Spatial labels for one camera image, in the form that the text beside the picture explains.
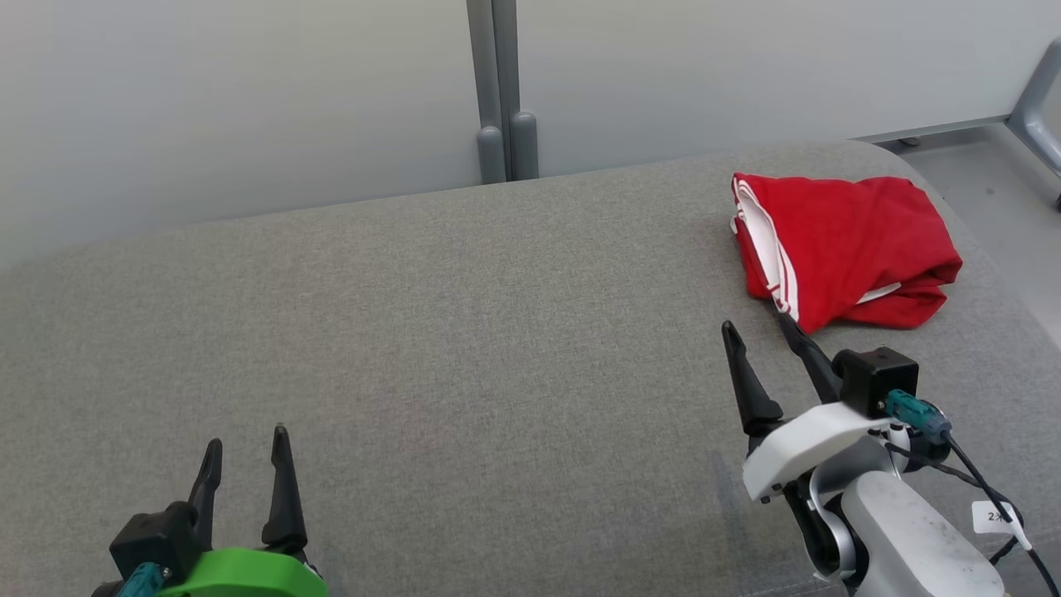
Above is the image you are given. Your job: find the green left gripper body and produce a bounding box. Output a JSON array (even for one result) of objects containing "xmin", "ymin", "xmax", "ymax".
[{"xmin": 156, "ymin": 547, "xmax": 330, "ymax": 597}]

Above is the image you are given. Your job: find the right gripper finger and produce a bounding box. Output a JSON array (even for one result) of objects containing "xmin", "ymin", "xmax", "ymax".
[
  {"xmin": 778, "ymin": 315, "xmax": 842, "ymax": 405},
  {"xmin": 723, "ymin": 321, "xmax": 784, "ymax": 439}
]

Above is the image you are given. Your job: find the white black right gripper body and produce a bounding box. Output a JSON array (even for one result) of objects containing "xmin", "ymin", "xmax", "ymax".
[{"xmin": 742, "ymin": 402, "xmax": 954, "ymax": 504}]

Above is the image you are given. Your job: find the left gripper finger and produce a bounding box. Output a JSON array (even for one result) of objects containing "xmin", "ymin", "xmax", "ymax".
[
  {"xmin": 189, "ymin": 439, "xmax": 223, "ymax": 548},
  {"xmin": 262, "ymin": 425, "xmax": 308, "ymax": 552}
]

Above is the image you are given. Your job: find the red jersey with number print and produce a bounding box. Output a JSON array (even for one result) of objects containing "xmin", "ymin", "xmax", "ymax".
[{"xmin": 729, "ymin": 172, "xmax": 964, "ymax": 334}]

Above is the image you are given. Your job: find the grey partition leg with caster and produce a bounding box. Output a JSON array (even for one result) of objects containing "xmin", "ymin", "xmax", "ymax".
[{"xmin": 1005, "ymin": 37, "xmax": 1061, "ymax": 210}]

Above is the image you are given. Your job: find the right cable with teal connector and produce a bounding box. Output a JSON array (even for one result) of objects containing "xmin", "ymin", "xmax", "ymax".
[{"xmin": 884, "ymin": 390, "xmax": 1061, "ymax": 594}]

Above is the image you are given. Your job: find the white cable tag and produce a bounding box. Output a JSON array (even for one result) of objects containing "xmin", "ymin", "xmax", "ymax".
[{"xmin": 971, "ymin": 500, "xmax": 1033, "ymax": 552}]

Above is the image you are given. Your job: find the grey partition base rail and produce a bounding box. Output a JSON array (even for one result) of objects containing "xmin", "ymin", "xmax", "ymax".
[{"xmin": 854, "ymin": 114, "xmax": 1014, "ymax": 150}]

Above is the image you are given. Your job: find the grey partition post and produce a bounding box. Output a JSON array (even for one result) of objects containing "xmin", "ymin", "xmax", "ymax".
[
  {"xmin": 492, "ymin": 0, "xmax": 540, "ymax": 182},
  {"xmin": 466, "ymin": 0, "xmax": 508, "ymax": 185}
]

